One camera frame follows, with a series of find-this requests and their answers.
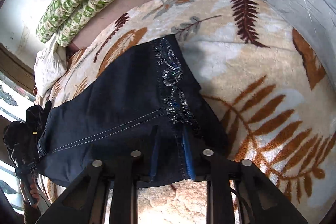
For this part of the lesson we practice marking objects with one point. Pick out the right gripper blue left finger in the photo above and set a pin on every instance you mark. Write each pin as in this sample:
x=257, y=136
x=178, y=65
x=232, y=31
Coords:
x=155, y=144

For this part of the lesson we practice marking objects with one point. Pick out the person's left hand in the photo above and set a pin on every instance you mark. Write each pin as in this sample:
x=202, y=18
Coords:
x=35, y=194

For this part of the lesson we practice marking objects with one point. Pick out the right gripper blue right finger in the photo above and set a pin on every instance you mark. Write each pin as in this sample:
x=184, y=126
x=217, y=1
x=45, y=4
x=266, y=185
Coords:
x=188, y=150

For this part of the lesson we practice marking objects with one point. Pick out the black garment with yellow trim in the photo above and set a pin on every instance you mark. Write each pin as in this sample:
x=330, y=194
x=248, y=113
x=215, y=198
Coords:
x=36, y=118

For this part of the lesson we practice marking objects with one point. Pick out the dark blue embroidered jeans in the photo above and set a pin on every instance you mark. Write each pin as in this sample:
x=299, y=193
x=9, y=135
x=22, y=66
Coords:
x=150, y=84

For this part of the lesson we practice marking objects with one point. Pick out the white floral pillow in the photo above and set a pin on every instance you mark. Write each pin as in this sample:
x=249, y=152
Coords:
x=50, y=65

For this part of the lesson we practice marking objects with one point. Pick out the cream leaf-print blanket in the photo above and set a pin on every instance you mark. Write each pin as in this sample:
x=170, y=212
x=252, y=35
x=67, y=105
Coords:
x=260, y=76

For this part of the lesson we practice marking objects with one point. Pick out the dark brown fur coat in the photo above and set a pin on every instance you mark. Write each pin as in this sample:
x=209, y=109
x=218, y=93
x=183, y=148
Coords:
x=20, y=139

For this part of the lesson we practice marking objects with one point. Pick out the left forearm brown knit sleeve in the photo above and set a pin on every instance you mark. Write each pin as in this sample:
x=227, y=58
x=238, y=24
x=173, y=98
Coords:
x=31, y=214

